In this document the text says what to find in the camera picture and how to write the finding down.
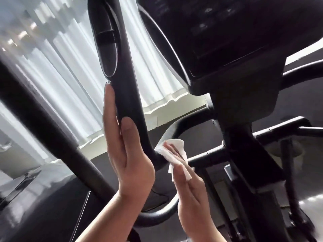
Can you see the person's left hand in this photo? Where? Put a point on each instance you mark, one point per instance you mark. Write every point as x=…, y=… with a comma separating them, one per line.
x=128, y=163

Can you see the black elliptical machine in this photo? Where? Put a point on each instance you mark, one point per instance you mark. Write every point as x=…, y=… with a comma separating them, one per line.
x=227, y=47

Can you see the white curtain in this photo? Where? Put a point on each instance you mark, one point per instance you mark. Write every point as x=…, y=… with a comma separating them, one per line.
x=65, y=68

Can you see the white wet wipe sheet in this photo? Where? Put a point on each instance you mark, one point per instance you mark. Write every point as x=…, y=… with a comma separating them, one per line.
x=169, y=151

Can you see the person's right hand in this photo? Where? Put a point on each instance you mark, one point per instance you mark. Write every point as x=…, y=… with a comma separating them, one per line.
x=189, y=199

